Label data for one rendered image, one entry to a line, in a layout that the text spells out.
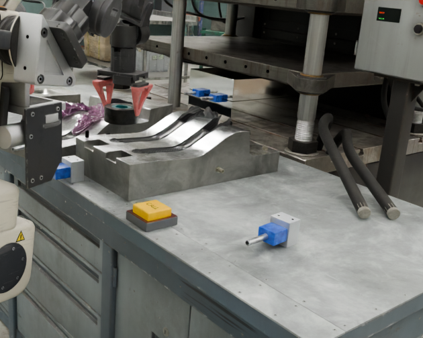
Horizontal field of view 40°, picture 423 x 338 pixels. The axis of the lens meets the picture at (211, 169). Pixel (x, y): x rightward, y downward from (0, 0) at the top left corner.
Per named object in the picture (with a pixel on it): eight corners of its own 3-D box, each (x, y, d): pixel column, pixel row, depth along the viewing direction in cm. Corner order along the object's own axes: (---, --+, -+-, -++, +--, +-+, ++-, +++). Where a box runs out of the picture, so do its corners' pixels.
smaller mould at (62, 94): (29, 117, 203) (28, 96, 201) (12, 108, 214) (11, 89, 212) (80, 112, 216) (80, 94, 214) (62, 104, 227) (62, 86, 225)
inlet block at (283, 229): (255, 260, 110) (258, 235, 108) (236, 251, 113) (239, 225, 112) (297, 243, 119) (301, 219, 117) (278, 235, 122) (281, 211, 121)
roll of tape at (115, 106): (97, 121, 134) (97, 106, 133) (115, 115, 141) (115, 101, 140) (127, 127, 131) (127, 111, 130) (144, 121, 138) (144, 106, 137)
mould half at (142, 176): (128, 201, 134) (130, 145, 130) (75, 170, 152) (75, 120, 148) (277, 171, 165) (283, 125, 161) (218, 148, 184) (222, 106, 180)
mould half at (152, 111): (58, 168, 152) (58, 128, 149) (-6, 147, 165) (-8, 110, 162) (170, 136, 193) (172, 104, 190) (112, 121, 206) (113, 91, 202)
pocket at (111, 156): (116, 173, 136) (116, 157, 135) (105, 166, 140) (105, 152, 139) (132, 170, 139) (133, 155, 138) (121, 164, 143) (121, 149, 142)
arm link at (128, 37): (107, 19, 127) (131, 21, 126) (119, 17, 133) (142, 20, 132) (106, 51, 129) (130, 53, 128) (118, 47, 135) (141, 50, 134)
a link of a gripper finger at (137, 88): (126, 110, 139) (127, 71, 136) (152, 115, 136) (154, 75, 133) (111, 115, 133) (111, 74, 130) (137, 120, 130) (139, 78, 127)
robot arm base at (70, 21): (8, 21, 96) (64, 29, 91) (35, -8, 101) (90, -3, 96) (31, 60, 103) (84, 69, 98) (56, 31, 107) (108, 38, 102)
